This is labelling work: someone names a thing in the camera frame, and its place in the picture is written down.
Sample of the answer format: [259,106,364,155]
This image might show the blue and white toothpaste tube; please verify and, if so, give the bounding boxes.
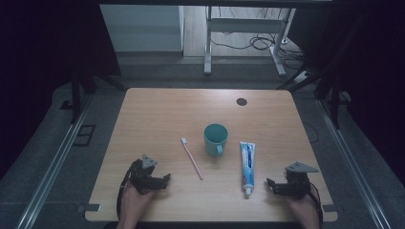
[239,140,257,199]

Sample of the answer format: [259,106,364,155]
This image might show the pink toothbrush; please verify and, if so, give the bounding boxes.
[180,136,204,181]

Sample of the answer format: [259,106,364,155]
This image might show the white power strip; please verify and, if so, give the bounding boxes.
[293,71,311,85]

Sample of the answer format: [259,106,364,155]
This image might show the white desk frame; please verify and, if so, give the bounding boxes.
[203,5,296,77]

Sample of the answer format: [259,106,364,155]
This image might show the metal floor rail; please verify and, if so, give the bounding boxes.
[14,94,94,229]
[317,98,384,229]

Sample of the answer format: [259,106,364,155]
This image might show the teal cup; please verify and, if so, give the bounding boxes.
[203,123,229,157]

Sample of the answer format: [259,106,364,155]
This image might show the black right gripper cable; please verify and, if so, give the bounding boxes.
[307,182,325,229]

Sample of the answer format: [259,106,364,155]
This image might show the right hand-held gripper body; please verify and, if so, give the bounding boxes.
[284,160,320,201]

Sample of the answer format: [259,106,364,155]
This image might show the black floor bracket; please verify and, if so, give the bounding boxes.
[72,124,96,148]

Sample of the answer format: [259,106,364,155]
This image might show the dark curtain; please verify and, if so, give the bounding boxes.
[0,0,121,180]
[288,0,405,189]

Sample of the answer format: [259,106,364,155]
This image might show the black metal stand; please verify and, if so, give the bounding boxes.
[276,13,366,131]
[69,65,127,126]

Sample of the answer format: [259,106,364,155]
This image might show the grey table bracket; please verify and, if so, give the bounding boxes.
[76,203,102,214]

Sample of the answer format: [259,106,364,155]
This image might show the person's right hand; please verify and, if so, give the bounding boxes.
[286,192,320,222]

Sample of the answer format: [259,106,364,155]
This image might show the thin black floor cable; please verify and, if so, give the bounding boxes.
[302,120,320,145]

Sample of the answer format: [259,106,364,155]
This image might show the person's left hand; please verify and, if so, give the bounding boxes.
[119,180,157,222]

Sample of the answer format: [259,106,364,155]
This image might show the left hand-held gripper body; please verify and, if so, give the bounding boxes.
[128,154,160,195]

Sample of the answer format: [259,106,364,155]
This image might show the black floor cables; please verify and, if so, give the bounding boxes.
[209,8,308,71]

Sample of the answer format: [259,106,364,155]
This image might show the white cabinet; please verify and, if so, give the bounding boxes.
[99,4,185,53]

